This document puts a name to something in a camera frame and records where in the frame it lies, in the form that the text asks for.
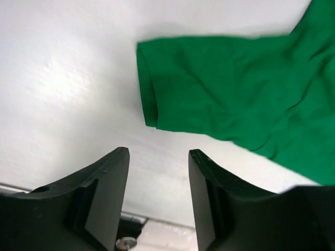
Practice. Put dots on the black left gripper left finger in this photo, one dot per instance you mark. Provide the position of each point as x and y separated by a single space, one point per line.
78 212

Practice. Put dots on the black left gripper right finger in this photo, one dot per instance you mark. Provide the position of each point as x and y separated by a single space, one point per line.
233 214

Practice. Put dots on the green t shirt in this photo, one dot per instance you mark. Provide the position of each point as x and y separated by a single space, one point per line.
273 96

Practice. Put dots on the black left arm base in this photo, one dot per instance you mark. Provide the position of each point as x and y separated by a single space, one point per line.
129 229

